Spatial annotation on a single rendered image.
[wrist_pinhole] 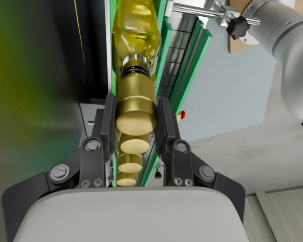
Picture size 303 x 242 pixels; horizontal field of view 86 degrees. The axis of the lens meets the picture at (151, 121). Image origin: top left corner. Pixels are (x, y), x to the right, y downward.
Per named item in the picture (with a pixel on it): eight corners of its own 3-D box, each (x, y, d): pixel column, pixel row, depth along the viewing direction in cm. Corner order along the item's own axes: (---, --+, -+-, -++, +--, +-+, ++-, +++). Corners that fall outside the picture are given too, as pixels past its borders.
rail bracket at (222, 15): (162, -18, 29) (172, 5, 21) (246, 0, 32) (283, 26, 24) (158, 2, 31) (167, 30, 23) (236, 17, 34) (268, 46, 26)
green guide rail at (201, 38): (197, 18, 33) (208, 35, 28) (201, 19, 34) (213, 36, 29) (132, 207, 166) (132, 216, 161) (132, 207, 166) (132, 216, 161)
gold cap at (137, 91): (118, 70, 14) (113, 107, 11) (157, 75, 15) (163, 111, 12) (117, 100, 17) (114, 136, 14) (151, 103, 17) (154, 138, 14)
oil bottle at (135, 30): (120, -17, 29) (108, 37, 15) (151, -11, 30) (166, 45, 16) (119, 18, 33) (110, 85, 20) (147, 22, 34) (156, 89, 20)
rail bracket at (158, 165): (153, 148, 76) (156, 176, 67) (168, 148, 77) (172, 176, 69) (152, 152, 79) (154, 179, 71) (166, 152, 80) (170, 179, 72)
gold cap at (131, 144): (121, 107, 19) (119, 138, 16) (150, 109, 20) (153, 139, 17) (120, 125, 22) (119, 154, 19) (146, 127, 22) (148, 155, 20)
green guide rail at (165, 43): (162, 12, 32) (167, 29, 27) (167, 13, 32) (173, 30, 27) (124, 207, 165) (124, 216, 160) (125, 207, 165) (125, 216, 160)
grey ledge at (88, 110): (84, 84, 56) (77, 107, 49) (110, 86, 58) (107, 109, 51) (102, 180, 128) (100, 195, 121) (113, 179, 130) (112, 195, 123)
